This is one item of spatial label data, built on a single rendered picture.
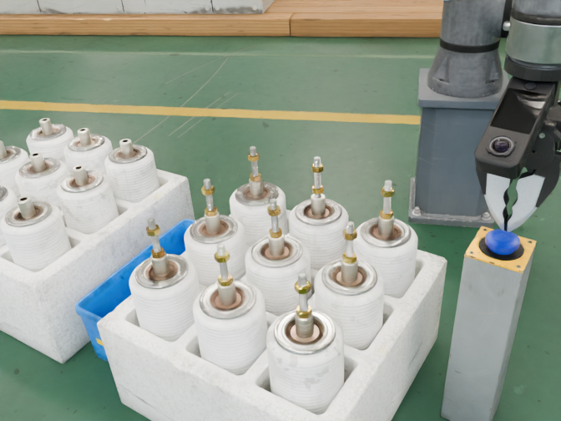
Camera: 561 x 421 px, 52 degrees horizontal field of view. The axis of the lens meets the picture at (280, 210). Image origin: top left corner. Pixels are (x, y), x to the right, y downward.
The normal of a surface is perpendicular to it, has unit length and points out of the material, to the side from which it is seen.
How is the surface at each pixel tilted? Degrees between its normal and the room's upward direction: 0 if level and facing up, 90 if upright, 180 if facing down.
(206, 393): 90
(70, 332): 90
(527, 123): 29
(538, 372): 0
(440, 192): 90
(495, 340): 90
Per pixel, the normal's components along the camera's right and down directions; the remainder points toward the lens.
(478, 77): 0.03, 0.27
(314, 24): -0.21, 0.55
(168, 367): -0.54, 0.48
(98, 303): 0.85, 0.22
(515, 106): -0.33, -0.51
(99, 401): -0.06, -0.84
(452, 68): -0.65, 0.16
